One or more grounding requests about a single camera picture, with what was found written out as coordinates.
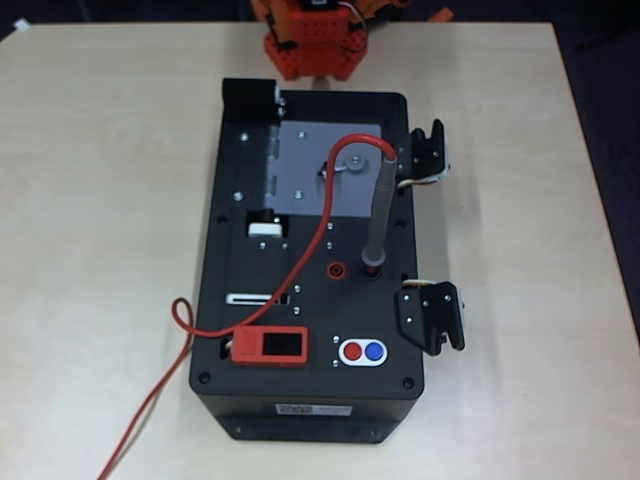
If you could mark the grey test probe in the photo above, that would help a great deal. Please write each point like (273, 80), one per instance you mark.
(377, 215)

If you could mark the black knob with zip tie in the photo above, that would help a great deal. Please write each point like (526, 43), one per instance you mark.
(324, 171)

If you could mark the grey hinged door panel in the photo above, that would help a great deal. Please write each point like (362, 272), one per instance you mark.
(300, 165)

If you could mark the red robot arm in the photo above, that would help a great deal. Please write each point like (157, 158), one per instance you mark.
(320, 60)

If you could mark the red banana socket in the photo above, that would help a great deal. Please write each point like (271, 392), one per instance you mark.
(337, 271)

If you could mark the black banana socket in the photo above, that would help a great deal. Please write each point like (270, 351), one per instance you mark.
(365, 274)

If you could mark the white slider knob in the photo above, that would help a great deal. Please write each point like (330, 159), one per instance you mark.
(265, 230)

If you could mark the black task board box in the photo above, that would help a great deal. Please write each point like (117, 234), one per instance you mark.
(350, 310)

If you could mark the red and blue buttons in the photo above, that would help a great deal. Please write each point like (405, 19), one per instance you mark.
(341, 351)

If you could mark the red push button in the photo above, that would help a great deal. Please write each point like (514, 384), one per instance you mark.
(353, 350)

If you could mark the blue push button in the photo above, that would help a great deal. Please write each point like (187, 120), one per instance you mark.
(374, 351)

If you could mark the red display module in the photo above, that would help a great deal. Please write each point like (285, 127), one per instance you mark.
(250, 345)

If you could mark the white printed label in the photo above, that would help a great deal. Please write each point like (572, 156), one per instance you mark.
(315, 409)

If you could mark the orange printed part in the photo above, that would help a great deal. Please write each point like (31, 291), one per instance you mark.
(440, 15)

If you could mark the small white connector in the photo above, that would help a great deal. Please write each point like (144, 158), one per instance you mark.
(21, 25)

